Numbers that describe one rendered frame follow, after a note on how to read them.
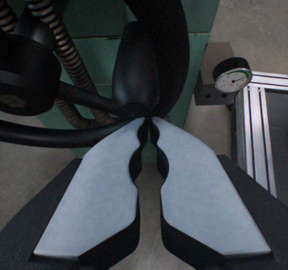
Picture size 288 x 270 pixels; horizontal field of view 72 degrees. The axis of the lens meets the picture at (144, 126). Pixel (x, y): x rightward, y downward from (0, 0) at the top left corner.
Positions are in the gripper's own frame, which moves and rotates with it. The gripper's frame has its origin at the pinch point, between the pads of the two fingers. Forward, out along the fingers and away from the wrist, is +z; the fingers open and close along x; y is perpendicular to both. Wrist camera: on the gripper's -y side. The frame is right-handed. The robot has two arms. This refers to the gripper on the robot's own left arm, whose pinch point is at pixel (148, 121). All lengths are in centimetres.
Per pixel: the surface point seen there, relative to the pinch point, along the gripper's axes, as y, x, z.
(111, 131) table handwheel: 8.1, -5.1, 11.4
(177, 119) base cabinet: 24.4, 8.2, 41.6
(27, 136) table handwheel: 8.6, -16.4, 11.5
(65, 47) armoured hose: -2.1, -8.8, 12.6
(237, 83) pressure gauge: 7.3, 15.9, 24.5
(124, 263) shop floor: 81, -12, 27
